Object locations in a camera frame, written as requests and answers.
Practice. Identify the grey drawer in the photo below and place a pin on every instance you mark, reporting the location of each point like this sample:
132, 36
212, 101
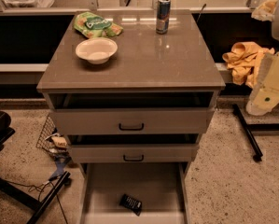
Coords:
160, 187
132, 148
132, 113

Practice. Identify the black stand leg right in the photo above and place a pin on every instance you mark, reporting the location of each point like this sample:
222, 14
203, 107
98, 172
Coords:
250, 128

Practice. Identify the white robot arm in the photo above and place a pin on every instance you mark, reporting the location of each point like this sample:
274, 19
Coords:
275, 22

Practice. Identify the blue tape strip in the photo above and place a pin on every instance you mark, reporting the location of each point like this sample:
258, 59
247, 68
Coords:
60, 165

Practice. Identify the bottom grey drawer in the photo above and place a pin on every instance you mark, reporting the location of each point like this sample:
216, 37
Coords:
160, 187

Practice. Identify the wire basket with clutter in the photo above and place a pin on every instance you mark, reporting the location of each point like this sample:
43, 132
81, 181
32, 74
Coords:
47, 140

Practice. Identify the yellow cloth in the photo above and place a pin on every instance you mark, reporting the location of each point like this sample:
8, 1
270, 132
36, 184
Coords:
244, 61

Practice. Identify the white paper bowl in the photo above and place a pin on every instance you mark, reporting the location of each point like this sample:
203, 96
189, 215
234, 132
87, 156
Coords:
96, 50

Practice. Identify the blue energy drink can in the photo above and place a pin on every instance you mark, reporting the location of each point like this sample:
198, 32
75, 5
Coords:
163, 15

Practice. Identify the top grey drawer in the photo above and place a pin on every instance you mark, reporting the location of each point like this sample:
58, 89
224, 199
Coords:
132, 113

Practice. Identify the grey drawer cabinet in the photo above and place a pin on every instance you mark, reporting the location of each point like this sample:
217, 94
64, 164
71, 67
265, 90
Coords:
144, 62

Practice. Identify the green chip bag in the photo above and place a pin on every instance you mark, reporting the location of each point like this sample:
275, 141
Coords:
92, 26

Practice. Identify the middle grey drawer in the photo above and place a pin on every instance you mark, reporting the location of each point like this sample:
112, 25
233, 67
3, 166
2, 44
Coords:
132, 148

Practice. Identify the dark rxbar blueberry bar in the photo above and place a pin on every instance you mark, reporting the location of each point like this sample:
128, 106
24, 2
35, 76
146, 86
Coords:
130, 203

